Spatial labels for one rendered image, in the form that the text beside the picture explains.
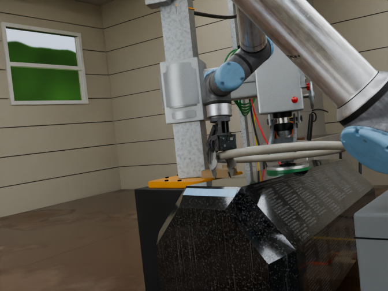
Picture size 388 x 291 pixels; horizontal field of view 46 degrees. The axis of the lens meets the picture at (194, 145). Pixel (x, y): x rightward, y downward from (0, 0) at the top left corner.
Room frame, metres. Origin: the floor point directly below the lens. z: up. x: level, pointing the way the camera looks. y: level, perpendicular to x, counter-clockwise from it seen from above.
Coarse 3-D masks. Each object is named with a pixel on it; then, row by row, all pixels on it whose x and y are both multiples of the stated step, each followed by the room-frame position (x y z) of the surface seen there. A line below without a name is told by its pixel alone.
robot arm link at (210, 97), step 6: (210, 72) 1.59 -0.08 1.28; (204, 78) 1.61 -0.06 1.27; (210, 90) 1.57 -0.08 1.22; (210, 96) 1.59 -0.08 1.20; (216, 96) 1.58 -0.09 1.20; (222, 96) 1.57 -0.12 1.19; (228, 96) 1.59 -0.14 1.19; (210, 102) 1.58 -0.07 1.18; (216, 102) 1.57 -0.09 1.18; (222, 102) 1.57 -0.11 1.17; (228, 102) 1.58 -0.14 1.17
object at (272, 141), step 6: (294, 114) 2.49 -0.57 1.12; (276, 120) 2.51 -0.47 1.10; (294, 120) 2.36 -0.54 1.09; (300, 120) 2.49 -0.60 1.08; (270, 126) 2.38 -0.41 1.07; (294, 126) 2.23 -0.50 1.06; (270, 132) 2.20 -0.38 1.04; (294, 132) 2.13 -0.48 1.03; (270, 138) 2.10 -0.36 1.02; (282, 138) 2.23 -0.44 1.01; (288, 138) 2.21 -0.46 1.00; (294, 138) 2.03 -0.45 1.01
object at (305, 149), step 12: (276, 144) 1.45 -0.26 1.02; (288, 144) 1.44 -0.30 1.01; (300, 144) 1.44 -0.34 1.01; (312, 144) 1.45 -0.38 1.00; (324, 144) 1.47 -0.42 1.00; (336, 144) 1.50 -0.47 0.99; (228, 156) 1.54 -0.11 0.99; (240, 156) 1.51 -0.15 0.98; (252, 156) 1.89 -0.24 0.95; (264, 156) 1.90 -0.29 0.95; (276, 156) 1.89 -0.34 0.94; (288, 156) 1.88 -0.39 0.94; (300, 156) 1.86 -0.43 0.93; (312, 156) 1.83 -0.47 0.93
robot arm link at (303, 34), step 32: (256, 0) 0.96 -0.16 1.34; (288, 0) 0.95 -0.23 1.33; (288, 32) 0.95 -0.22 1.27; (320, 32) 0.94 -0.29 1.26; (320, 64) 0.95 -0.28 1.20; (352, 64) 0.93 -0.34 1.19; (352, 96) 0.94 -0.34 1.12; (384, 96) 0.91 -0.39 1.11; (352, 128) 0.94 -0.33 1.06; (384, 128) 0.90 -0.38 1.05; (384, 160) 0.93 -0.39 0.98
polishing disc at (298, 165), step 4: (296, 164) 2.32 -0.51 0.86; (300, 164) 2.30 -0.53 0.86; (304, 164) 2.28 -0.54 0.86; (308, 164) 2.28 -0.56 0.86; (268, 168) 2.29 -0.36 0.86; (272, 168) 2.26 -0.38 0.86; (276, 168) 2.24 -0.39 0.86; (280, 168) 2.23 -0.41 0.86; (284, 168) 2.22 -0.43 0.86; (288, 168) 2.21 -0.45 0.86; (292, 168) 2.21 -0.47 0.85; (296, 168) 2.21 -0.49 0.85; (300, 168) 2.22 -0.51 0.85
